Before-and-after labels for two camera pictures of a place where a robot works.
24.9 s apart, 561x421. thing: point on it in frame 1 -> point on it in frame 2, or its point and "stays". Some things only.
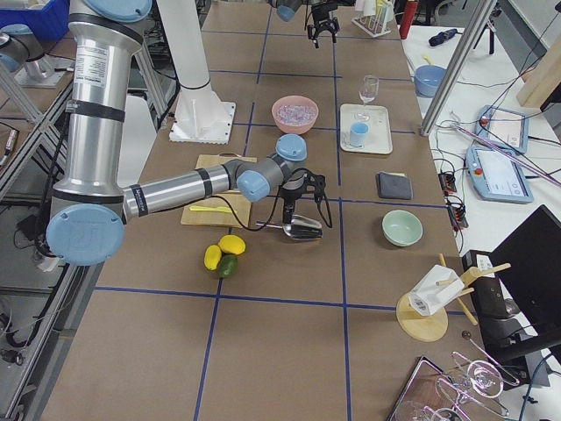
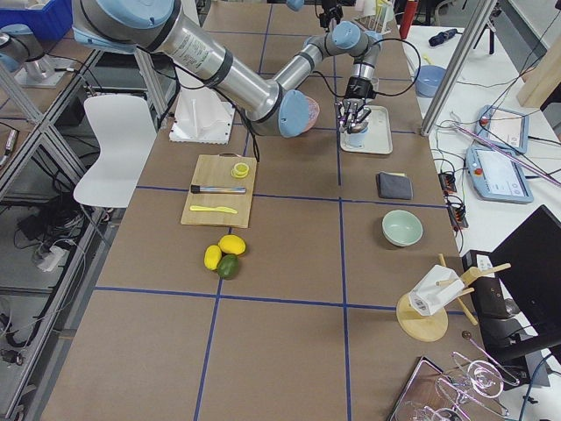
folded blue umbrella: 442,36 stays
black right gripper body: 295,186 -> 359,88
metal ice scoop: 301,228 -> 358,127
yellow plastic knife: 215,209 stays
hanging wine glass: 485,378 stays
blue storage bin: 47,24 stays
